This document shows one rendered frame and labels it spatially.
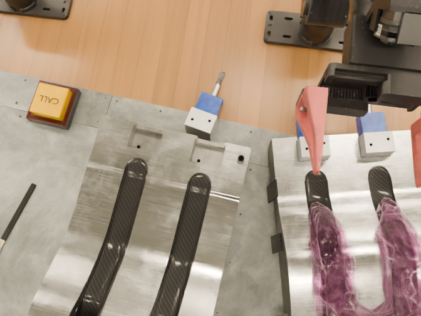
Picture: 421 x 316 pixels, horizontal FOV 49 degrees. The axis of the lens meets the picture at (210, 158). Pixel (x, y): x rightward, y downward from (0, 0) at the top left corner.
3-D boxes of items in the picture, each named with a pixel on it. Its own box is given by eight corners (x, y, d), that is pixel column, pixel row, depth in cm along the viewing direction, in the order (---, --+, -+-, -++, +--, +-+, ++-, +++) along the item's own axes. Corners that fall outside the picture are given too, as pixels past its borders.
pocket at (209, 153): (197, 142, 81) (196, 135, 77) (226, 148, 80) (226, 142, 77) (190, 166, 79) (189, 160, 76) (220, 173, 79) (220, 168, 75)
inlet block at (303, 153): (289, 96, 85) (293, 84, 80) (315, 94, 85) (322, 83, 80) (296, 165, 82) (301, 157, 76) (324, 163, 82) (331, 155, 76)
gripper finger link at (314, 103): (381, 172, 40) (386, 73, 42) (299, 162, 40) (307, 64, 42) (358, 187, 46) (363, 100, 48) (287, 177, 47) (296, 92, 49)
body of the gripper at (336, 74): (441, 93, 41) (442, 21, 43) (327, 79, 42) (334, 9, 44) (411, 116, 48) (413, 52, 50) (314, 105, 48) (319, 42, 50)
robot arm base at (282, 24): (377, 34, 83) (378, 0, 84) (266, 21, 84) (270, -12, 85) (363, 54, 90) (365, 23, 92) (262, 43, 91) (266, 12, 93)
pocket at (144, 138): (138, 128, 81) (134, 121, 78) (166, 135, 81) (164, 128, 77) (131, 152, 80) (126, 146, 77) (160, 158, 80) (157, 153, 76)
